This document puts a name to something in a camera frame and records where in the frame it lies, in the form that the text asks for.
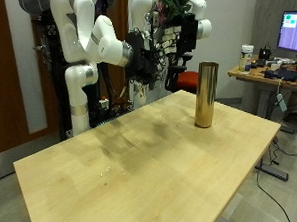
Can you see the artificial flower bouquet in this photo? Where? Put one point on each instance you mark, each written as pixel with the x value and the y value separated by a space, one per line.
pixel 175 4

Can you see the tall gold cylinder vase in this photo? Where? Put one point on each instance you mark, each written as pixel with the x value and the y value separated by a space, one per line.
pixel 206 94

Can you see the office chair with red seat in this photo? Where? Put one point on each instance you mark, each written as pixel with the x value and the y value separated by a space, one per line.
pixel 188 81

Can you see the plain brown wooden door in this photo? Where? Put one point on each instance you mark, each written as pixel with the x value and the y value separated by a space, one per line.
pixel 122 9

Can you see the emergency stop button box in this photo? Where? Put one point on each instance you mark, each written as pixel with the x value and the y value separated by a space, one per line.
pixel 104 103

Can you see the white canister with blue label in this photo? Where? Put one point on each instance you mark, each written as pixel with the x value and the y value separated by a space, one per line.
pixel 246 59

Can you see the wooden side desk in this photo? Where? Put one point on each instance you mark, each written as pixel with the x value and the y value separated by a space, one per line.
pixel 254 73

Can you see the small black desk device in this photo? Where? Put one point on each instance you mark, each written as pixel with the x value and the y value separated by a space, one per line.
pixel 265 53

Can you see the black computer mouse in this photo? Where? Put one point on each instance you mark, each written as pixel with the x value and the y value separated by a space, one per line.
pixel 270 74

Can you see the small white box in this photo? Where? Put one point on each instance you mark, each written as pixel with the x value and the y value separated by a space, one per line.
pixel 276 66

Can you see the dark open laptop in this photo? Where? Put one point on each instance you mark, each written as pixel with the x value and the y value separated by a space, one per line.
pixel 289 74

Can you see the white hanging power adapter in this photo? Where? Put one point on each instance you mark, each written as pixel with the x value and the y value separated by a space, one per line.
pixel 281 103

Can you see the brown door with pale panel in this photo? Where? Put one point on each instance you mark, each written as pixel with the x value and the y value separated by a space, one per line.
pixel 3 83

